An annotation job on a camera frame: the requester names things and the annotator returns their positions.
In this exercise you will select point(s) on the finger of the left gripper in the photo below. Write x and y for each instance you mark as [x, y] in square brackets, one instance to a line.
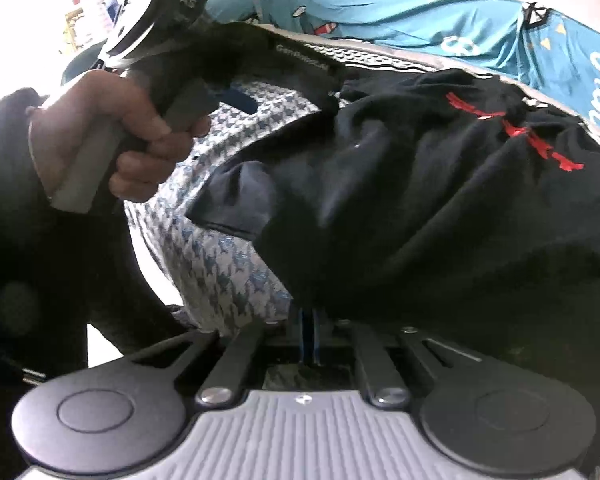
[233, 98]

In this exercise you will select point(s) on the person left hand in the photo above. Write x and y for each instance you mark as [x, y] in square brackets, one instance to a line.
[102, 133]

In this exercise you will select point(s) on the blue cartoon print bedsheet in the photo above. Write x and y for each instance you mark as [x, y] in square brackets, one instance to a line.
[532, 44]

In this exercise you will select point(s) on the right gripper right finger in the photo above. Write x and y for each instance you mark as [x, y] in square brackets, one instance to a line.
[359, 350]

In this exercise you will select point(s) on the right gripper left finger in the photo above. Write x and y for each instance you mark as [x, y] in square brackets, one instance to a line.
[226, 383]

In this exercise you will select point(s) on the black t-shirt white stripes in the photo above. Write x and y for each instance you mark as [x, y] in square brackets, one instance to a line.
[443, 200]

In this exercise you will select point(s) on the houndstooth blue white blanket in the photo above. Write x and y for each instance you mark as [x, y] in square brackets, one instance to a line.
[222, 280]

